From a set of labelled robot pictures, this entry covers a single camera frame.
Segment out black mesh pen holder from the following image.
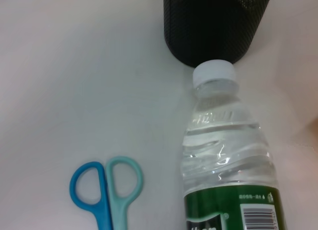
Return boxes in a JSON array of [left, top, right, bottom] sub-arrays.
[[162, 0, 274, 68]]

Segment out clear green-label water bottle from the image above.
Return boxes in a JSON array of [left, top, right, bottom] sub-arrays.
[[182, 60, 288, 230]]

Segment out blue plastic scissors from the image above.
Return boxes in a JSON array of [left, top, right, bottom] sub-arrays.
[[69, 155, 144, 230]]

